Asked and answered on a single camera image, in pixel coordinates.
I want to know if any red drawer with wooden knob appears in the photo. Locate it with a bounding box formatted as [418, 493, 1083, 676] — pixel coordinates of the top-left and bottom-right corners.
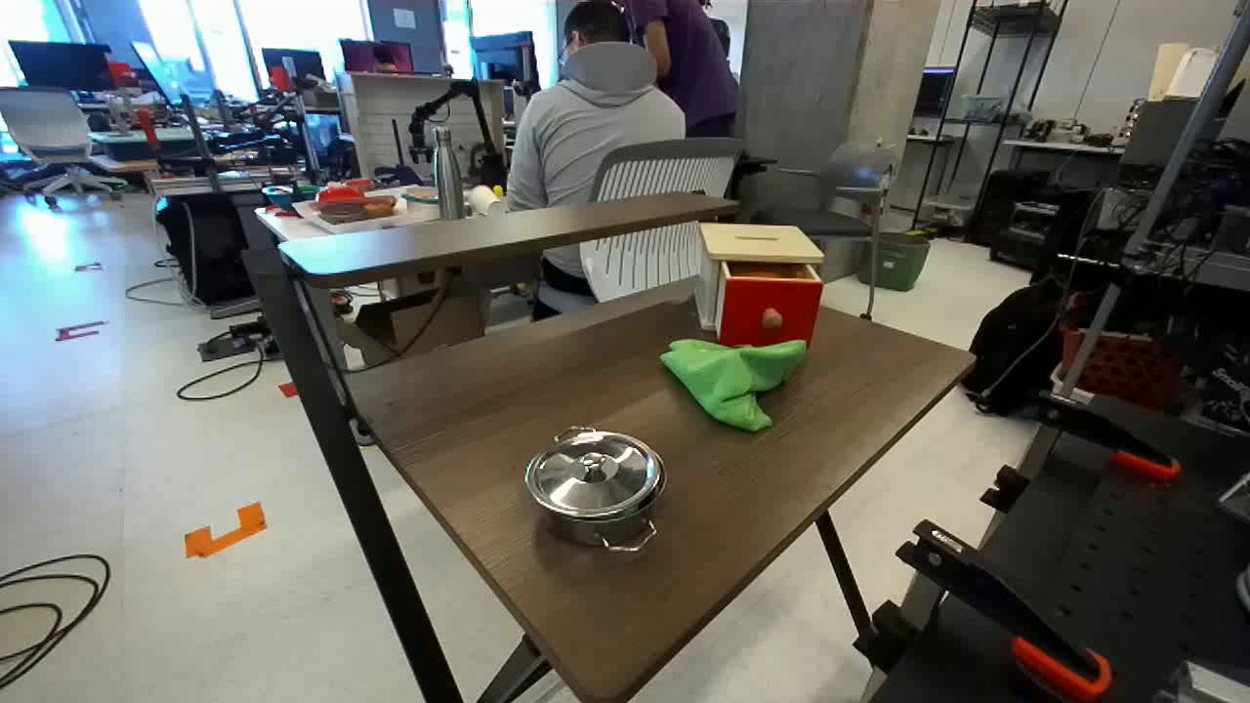
[714, 264, 828, 353]

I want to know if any green cloth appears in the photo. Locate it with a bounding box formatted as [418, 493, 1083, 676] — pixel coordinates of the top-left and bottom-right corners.
[658, 338, 811, 437]

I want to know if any light wooden box with slot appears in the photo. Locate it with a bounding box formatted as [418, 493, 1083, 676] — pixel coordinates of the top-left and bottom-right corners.
[690, 219, 833, 338]

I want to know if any white mesh office chair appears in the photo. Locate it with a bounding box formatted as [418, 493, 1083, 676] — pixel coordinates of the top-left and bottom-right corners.
[577, 137, 746, 305]

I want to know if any person in grey hoodie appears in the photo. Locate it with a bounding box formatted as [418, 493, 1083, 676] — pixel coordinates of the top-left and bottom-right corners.
[503, 0, 690, 316]

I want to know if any silver metal bottle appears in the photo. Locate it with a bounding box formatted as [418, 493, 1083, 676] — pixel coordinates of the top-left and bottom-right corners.
[428, 122, 467, 224]

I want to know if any green storage bin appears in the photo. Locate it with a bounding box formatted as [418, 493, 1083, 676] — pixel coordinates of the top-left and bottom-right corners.
[853, 231, 935, 292]

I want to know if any person in purple top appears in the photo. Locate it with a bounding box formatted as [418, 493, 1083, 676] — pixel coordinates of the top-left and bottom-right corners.
[622, 0, 742, 142]

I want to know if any red object on desk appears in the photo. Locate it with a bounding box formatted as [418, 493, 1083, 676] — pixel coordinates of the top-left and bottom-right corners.
[310, 178, 402, 224]

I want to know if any black backpack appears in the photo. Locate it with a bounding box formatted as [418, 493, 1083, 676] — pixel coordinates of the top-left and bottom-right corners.
[961, 278, 1074, 422]

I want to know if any black power strip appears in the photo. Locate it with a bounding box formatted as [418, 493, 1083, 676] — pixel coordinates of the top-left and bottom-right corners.
[195, 316, 272, 364]

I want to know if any red crate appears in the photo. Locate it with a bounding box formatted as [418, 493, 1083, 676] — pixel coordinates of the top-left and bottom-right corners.
[1060, 323, 1187, 416]

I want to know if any black metal shelf rack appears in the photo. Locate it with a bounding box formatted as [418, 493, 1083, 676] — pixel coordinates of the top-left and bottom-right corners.
[909, 0, 1074, 228]

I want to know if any black perforated mounting board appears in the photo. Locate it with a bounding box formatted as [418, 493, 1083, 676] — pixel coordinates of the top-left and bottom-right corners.
[872, 403, 1250, 703]

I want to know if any silver aluminium pole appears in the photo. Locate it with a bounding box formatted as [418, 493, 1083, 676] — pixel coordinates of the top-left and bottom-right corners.
[1051, 0, 1250, 403]

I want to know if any white swivel office chair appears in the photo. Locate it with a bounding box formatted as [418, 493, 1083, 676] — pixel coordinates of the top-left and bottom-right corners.
[0, 88, 131, 208]

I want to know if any black metal table frame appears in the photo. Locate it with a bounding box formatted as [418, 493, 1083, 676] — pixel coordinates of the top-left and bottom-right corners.
[230, 192, 913, 703]

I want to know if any black clamp with orange handle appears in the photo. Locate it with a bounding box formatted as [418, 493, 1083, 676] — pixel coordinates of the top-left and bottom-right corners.
[893, 517, 1117, 703]
[1035, 388, 1187, 489]

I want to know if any black cable loop on floor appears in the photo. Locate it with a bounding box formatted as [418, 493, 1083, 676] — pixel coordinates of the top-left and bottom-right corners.
[0, 551, 116, 696]

